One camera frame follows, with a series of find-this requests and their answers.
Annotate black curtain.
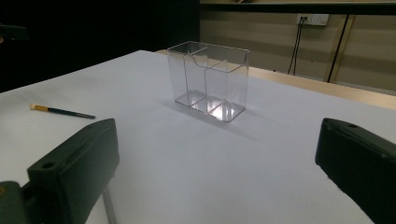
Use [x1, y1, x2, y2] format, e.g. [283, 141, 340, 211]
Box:
[0, 0, 201, 94]

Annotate black horizontal rail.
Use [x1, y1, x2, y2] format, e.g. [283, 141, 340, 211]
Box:
[199, 2, 396, 16]

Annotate vertical wall trim strip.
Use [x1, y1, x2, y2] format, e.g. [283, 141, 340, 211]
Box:
[322, 14, 357, 84]

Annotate white wall socket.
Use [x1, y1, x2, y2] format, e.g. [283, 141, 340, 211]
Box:
[296, 13, 330, 26]

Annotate thin black makeup brush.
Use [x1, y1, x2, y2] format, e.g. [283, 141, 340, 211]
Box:
[30, 104, 96, 120]

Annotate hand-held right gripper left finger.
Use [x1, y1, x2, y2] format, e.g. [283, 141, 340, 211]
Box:
[27, 118, 120, 224]

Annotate clear acrylic organizer box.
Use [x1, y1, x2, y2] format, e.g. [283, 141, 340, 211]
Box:
[166, 40, 250, 123]

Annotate black power cable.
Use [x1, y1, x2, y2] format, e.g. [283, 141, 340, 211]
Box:
[291, 18, 306, 77]
[287, 18, 304, 76]

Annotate white table cover sheet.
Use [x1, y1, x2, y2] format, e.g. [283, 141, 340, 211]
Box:
[0, 49, 396, 224]

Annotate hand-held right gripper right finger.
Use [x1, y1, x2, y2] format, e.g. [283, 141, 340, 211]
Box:
[315, 117, 396, 224]

